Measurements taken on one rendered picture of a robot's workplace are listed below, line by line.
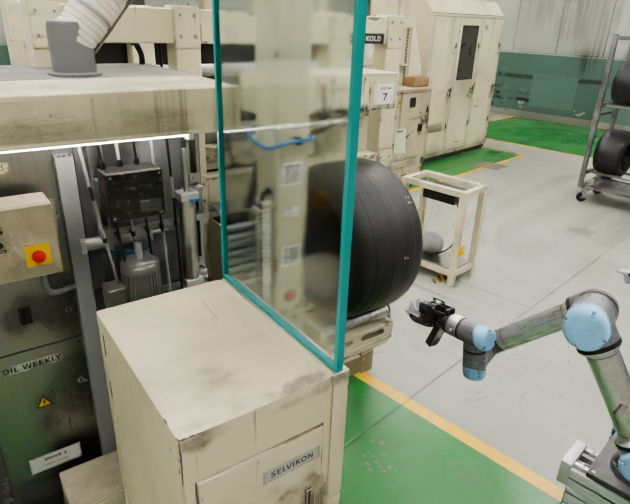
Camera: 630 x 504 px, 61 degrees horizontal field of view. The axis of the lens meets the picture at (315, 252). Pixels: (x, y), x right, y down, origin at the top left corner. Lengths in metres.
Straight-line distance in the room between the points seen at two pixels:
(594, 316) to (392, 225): 0.69
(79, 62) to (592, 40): 12.20
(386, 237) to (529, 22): 12.18
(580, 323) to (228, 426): 0.97
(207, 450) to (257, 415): 0.11
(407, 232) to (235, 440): 1.04
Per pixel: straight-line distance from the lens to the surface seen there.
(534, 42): 13.73
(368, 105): 2.24
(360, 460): 2.80
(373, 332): 2.19
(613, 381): 1.67
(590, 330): 1.59
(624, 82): 7.06
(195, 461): 1.10
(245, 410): 1.09
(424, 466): 2.83
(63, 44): 1.72
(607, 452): 2.07
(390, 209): 1.86
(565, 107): 13.37
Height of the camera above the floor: 1.98
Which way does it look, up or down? 24 degrees down
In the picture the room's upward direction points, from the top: 2 degrees clockwise
